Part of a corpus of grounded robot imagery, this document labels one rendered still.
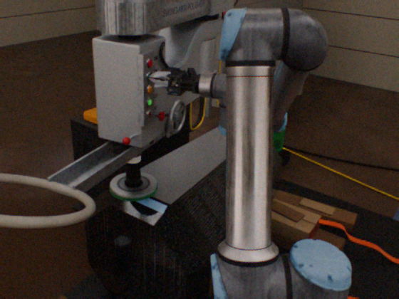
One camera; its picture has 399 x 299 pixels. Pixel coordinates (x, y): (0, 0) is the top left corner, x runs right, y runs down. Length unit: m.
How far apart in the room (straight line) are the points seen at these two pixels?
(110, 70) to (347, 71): 5.61
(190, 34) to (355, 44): 5.02
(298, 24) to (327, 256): 0.55
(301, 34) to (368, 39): 5.86
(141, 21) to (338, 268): 1.05
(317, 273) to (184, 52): 1.25
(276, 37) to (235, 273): 0.55
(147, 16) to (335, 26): 5.51
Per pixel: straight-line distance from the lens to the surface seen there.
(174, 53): 1.99
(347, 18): 6.87
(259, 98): 0.96
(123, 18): 1.57
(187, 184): 2.06
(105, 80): 1.70
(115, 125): 1.74
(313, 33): 1.00
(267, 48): 0.96
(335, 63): 7.01
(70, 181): 1.61
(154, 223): 1.92
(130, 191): 1.89
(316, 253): 1.11
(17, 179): 1.58
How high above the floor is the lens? 1.87
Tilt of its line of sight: 26 degrees down
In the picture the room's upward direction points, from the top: 3 degrees clockwise
